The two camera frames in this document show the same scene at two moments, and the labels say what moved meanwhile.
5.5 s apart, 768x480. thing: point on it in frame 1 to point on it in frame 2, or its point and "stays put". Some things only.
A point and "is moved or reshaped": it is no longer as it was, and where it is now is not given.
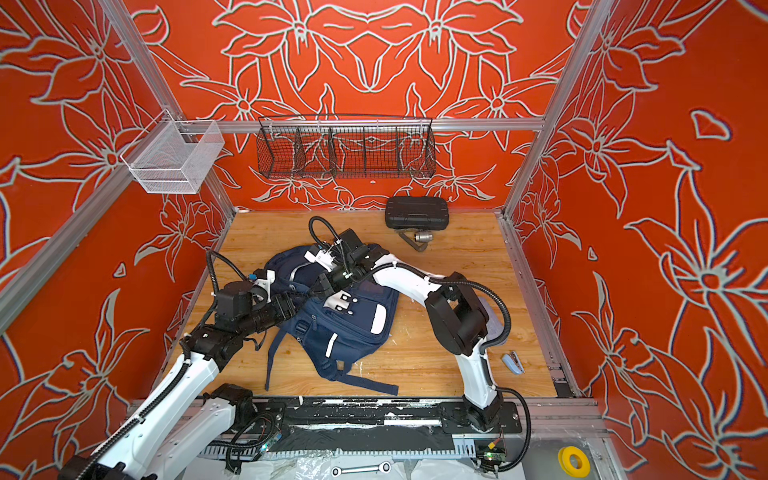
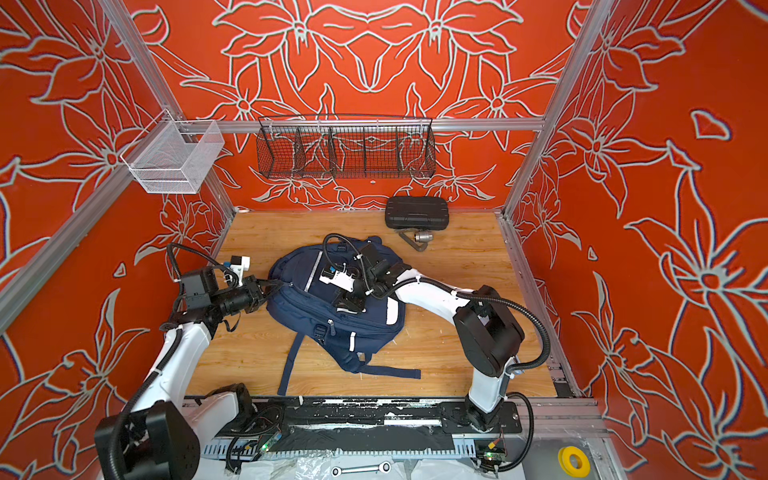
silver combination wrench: (384, 467) stays put
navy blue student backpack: (336, 326) is moved or reshaped
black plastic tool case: (416, 213) stays put
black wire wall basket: (323, 146) stays put
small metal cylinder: (423, 236) stays put
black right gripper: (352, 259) to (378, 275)
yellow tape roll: (564, 461) stays put
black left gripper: (290, 309) to (252, 288)
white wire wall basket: (174, 156) stays put
